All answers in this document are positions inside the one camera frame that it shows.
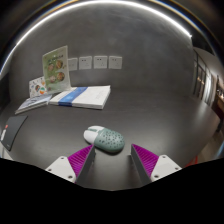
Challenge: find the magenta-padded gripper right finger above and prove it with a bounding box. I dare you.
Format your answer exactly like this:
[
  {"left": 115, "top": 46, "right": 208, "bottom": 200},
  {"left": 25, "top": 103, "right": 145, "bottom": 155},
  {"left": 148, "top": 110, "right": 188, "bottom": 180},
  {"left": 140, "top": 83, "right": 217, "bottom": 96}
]
[{"left": 130, "top": 143, "right": 183, "bottom": 186}]

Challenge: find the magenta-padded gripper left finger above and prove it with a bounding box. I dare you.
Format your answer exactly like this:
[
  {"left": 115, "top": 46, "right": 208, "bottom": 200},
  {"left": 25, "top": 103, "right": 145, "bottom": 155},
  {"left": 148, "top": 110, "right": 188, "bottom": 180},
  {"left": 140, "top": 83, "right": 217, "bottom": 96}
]
[{"left": 44, "top": 144, "right": 97, "bottom": 185}]

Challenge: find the green and white computer mouse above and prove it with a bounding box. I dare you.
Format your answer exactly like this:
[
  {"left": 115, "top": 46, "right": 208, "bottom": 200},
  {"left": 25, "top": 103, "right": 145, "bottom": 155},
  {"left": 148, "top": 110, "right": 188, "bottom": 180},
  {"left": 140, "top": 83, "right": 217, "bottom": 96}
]
[{"left": 83, "top": 125, "right": 126, "bottom": 155}]

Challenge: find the white book with blue stripe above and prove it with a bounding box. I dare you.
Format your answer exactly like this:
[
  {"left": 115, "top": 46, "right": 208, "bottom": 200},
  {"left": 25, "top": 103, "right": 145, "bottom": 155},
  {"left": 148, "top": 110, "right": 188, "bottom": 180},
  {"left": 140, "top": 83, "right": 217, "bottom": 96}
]
[{"left": 48, "top": 85, "right": 112, "bottom": 110}]

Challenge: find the grey patterned book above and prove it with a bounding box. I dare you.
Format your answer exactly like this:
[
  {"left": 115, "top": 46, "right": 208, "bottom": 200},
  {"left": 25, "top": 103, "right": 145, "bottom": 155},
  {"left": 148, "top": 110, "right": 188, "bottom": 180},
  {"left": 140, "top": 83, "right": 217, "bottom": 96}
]
[{"left": 14, "top": 94, "right": 54, "bottom": 115}]

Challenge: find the curved white light strip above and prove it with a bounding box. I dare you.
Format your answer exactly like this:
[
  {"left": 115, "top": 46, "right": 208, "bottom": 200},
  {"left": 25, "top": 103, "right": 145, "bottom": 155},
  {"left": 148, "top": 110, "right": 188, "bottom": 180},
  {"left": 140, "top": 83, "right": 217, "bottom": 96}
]
[{"left": 0, "top": 0, "right": 194, "bottom": 78}]

